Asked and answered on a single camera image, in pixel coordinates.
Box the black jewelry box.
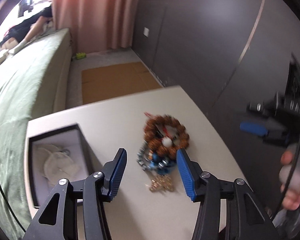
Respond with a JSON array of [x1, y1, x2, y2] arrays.
[[24, 124, 100, 210]]

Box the blue beaded bracelet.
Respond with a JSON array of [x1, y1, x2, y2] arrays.
[[136, 143, 177, 176]]

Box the white fabric flower accessory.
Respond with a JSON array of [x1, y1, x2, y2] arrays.
[[34, 144, 81, 187]]

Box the operator right hand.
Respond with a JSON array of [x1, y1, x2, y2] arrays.
[[279, 144, 300, 211]]

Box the brown cardboard sheet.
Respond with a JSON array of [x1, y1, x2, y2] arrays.
[[82, 62, 161, 105]]

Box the green bed cover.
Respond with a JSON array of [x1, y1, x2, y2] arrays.
[[0, 29, 72, 239]]

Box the green toy block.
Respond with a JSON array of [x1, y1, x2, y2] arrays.
[[75, 53, 87, 60]]

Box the pink curtain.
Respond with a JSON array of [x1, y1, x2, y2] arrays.
[[52, 0, 138, 54]]

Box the person in black clothes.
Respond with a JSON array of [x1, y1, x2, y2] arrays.
[[0, 5, 52, 48]]

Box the dark hanging clothes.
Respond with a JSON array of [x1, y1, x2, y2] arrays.
[[18, 0, 34, 18]]

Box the white wall switch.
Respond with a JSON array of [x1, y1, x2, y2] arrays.
[[143, 27, 149, 37]]

